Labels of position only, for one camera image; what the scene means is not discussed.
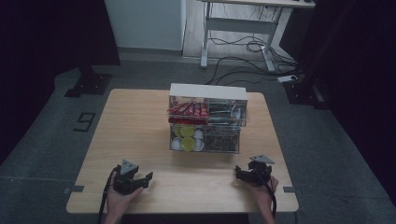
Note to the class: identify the person's left hand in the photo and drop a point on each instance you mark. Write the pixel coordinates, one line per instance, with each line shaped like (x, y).
(120, 199)

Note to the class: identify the white power strip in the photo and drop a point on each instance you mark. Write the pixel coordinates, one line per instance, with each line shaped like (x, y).
(287, 78)

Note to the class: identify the clear two-tier storage organizer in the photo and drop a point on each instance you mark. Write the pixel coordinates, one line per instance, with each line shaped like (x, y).
(208, 118)

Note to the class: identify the white metal desk frame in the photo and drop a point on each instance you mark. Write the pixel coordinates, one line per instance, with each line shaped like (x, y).
(246, 26)

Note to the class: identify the person's right hand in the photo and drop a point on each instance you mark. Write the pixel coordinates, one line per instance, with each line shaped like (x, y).
(263, 193)

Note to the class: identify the white cabinet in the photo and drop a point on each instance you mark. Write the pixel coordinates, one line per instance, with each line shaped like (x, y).
(145, 25)

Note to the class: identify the pile of dark thin sticks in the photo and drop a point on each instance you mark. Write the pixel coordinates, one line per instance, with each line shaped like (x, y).
(221, 138)

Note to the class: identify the pile of dark sachets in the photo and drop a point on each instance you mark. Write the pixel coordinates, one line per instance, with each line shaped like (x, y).
(224, 112)

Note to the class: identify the pile of coffee capsules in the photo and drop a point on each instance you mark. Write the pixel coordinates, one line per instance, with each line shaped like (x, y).
(187, 138)

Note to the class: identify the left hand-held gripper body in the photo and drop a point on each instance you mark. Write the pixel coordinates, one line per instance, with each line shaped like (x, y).
(126, 178)

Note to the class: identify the row of red stick packets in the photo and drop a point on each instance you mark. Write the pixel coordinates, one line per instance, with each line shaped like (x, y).
(188, 111)

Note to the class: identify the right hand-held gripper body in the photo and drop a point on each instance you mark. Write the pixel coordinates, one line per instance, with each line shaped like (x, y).
(261, 172)

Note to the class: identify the black stand base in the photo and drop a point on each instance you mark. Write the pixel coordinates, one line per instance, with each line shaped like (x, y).
(88, 82)
(306, 91)

